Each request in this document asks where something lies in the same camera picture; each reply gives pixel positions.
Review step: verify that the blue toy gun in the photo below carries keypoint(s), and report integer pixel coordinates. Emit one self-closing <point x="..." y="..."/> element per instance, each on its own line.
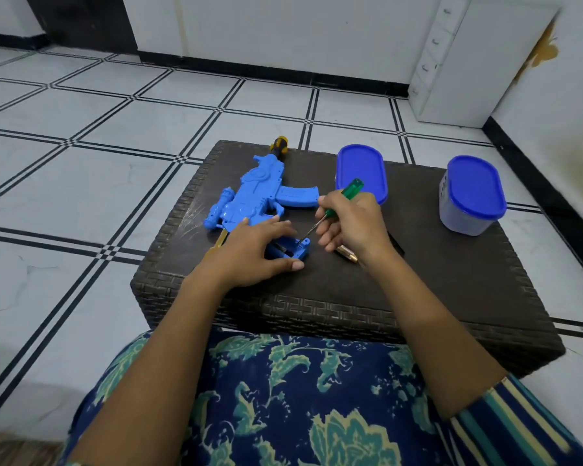
<point x="257" y="189"/>

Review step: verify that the person's right hand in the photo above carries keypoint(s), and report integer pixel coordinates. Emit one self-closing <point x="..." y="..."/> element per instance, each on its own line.
<point x="359" y="228"/>

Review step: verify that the clear container with blue lid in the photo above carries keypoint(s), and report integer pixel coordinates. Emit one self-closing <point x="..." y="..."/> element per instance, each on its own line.
<point x="362" y="169"/>

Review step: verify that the dark brown wicker table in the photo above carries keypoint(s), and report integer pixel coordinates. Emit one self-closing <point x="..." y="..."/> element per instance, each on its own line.
<point x="442" y="286"/>

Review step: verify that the dark door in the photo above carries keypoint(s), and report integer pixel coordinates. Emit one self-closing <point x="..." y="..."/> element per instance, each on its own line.
<point x="87" y="19"/>

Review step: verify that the yellow butterfly wall sticker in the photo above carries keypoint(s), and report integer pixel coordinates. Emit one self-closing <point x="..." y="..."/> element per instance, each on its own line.
<point x="544" y="50"/>

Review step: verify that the person's right forearm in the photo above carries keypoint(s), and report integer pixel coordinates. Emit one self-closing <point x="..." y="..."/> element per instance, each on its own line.
<point x="437" y="339"/>

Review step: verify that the blue floral dress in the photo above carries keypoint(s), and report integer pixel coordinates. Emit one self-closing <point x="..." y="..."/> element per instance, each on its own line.
<point x="296" y="407"/>

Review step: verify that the black battery cover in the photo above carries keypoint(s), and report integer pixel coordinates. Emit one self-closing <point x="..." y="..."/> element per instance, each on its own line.
<point x="397" y="245"/>

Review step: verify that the striped right sleeve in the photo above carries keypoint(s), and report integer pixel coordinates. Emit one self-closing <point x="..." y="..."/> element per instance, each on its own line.
<point x="515" y="431"/>

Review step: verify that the person's left forearm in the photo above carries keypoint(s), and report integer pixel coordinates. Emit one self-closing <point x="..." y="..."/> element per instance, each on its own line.
<point x="146" y="383"/>

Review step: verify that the labelled container with blue lid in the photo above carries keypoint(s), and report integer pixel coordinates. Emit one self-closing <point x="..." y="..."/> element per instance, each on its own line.
<point x="473" y="189"/>

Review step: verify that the white drawer cabinet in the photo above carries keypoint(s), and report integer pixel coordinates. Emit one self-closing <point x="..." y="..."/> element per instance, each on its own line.
<point x="486" y="63"/>

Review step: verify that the gold cylindrical battery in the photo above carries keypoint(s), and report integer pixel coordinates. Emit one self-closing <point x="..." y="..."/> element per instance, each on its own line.
<point x="347" y="254"/>

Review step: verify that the person's left hand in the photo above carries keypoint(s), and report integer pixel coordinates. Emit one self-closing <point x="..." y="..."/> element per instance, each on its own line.
<point x="243" y="262"/>

